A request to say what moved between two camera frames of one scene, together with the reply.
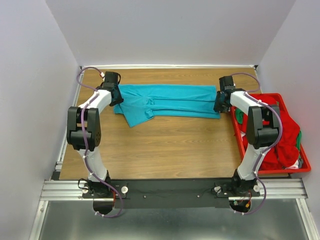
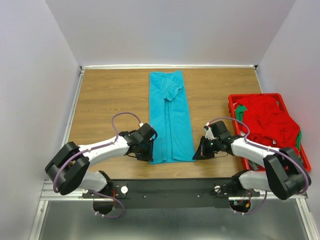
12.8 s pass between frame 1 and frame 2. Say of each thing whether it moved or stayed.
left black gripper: moved
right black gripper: moved
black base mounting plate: stayed
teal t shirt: moved
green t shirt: stayed
